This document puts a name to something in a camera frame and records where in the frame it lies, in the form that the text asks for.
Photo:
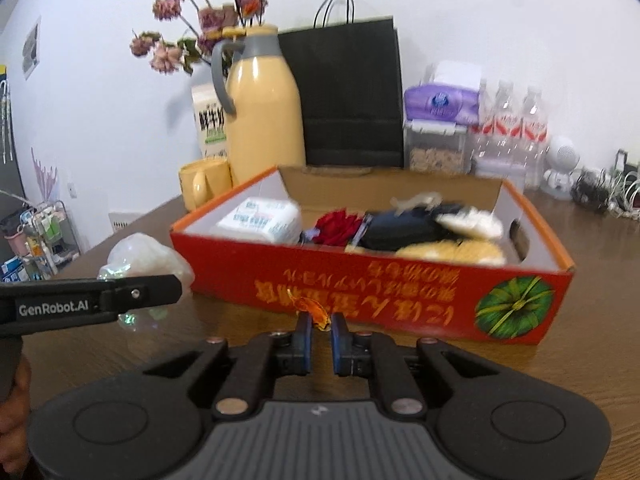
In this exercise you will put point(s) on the red cardboard box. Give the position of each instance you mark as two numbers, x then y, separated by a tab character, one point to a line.
400	290

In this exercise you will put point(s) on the white wall vent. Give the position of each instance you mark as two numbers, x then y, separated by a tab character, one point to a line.
121	221

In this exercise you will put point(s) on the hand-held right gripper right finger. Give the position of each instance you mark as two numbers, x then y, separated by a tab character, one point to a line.
337	349

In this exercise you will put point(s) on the white fluffy pad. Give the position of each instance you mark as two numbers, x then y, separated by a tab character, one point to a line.
475	225

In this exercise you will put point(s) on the wall picture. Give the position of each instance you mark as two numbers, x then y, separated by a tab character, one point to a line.
31	50

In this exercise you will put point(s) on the clear food container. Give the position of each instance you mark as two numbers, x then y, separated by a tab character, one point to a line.
435	155

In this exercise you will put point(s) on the black paper bag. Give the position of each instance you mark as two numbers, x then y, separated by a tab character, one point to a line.
350	100

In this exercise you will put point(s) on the clear plastic bag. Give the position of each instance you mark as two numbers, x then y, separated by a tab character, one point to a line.
145	260

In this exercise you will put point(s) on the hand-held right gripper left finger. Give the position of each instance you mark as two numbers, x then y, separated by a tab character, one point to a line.
306	347

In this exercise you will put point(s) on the yellow thermos jug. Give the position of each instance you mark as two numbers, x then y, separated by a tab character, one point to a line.
265	120

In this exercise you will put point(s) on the small orange translucent wrapper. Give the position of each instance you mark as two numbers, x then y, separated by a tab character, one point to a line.
315	310

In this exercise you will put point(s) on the dried pink flowers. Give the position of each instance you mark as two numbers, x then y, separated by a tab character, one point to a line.
167	57

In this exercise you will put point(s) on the white tissue pack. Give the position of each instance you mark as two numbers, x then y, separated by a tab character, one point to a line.
260	220

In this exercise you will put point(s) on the metal storage rack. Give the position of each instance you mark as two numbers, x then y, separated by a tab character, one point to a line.
45	240

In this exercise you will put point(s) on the purple tissue pack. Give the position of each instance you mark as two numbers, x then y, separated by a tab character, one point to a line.
440	102

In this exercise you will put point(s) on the purple knitted cloth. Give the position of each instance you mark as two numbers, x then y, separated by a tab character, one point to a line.
310	236

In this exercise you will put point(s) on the white robot-shaped speaker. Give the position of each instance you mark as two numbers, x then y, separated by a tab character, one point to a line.
565	155

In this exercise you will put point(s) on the person's left hand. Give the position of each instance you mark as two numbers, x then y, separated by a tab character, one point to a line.
17	420

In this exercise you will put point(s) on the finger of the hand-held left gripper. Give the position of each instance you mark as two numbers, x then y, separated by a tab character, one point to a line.
150	292

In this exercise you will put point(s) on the white milk carton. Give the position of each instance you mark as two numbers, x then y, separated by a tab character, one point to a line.
210	125

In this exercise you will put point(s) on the yellow mug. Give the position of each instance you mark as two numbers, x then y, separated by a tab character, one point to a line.
210	180

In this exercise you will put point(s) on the yellow plush toy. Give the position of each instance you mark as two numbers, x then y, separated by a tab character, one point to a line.
450	252

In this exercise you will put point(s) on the red rose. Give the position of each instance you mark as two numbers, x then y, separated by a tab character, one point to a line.
337	227

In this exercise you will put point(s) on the purple dried plant sprigs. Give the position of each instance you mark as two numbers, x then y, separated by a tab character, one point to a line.
45	175

